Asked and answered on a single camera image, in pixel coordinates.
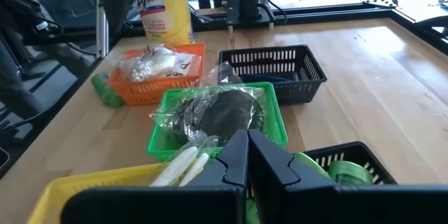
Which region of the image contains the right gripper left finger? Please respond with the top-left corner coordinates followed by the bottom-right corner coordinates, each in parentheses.
top-left (59, 129), bottom-right (249, 224)

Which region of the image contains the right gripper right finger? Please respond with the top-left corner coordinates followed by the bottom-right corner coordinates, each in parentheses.
top-left (248, 129), bottom-right (448, 224)

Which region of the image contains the black slotted plastic basket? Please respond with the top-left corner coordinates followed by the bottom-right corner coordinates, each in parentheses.
top-left (218, 44), bottom-right (328, 106)
top-left (244, 141), bottom-right (398, 224)

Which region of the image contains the yellow slotted plastic basket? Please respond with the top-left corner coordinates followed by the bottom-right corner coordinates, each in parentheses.
top-left (26, 162), bottom-right (218, 224)

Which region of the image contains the green slotted plastic basket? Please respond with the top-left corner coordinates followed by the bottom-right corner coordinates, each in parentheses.
top-left (146, 81), bottom-right (290, 163)

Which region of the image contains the orange slotted plastic basket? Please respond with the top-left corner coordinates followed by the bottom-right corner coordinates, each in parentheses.
top-left (107, 43), bottom-right (207, 106)

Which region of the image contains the silver aluminium extrusion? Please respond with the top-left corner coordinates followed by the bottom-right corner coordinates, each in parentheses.
top-left (95, 0), bottom-right (110, 60)

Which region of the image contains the person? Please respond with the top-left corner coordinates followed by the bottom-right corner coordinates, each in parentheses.
top-left (0, 0), bottom-right (94, 123)

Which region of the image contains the Lysol wipes canister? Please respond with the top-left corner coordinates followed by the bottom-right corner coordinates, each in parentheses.
top-left (134, 0), bottom-right (195, 47)

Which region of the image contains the black table clamp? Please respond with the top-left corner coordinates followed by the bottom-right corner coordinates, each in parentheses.
top-left (416, 14), bottom-right (448, 38)

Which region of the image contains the black aluminium table frame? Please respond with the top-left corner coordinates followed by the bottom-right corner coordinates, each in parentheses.
top-left (118, 0), bottom-right (448, 57)

